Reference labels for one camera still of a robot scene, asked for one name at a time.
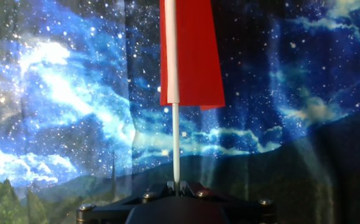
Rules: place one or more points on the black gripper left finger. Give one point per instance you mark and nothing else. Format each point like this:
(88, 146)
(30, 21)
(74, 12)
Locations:
(120, 208)

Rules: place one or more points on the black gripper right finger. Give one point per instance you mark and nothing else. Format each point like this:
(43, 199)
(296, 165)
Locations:
(245, 211)

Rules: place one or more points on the red flag with white pole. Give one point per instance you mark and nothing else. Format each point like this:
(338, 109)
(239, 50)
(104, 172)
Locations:
(198, 62)

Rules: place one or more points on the galaxy and meadow printed cloth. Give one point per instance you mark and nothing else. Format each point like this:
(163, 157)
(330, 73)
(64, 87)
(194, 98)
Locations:
(58, 93)

